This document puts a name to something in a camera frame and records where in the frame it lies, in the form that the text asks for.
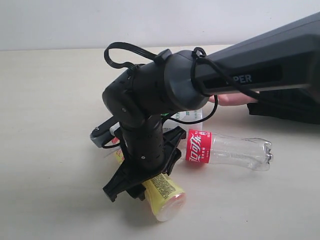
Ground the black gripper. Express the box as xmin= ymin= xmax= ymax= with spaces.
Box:
xmin=103 ymin=126 xmax=187 ymax=202

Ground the yellow juice bottle red cap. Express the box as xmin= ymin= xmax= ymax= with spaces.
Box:
xmin=109 ymin=136 xmax=187 ymax=223

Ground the clear cola bottle red label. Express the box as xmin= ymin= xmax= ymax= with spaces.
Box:
xmin=178 ymin=129 xmax=274 ymax=171

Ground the green label clear bottle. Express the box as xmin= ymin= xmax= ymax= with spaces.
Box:
xmin=162 ymin=109 xmax=203 ymax=133

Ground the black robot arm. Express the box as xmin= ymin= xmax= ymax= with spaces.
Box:
xmin=102 ymin=13 xmax=320 ymax=201

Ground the black sleeved forearm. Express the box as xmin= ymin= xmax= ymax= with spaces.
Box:
xmin=247 ymin=88 xmax=320 ymax=125

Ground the person's open hand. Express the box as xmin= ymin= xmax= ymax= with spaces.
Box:
xmin=217 ymin=93 xmax=258 ymax=106

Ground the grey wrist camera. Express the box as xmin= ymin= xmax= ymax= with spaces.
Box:
xmin=90 ymin=116 xmax=120 ymax=149

